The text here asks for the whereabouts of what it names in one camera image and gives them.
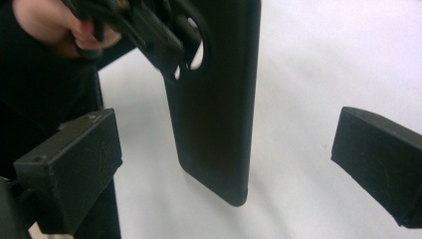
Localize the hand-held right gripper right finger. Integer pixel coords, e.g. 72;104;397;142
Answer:
330;106;422;229

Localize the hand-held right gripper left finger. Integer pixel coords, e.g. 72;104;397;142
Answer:
13;108;123;235

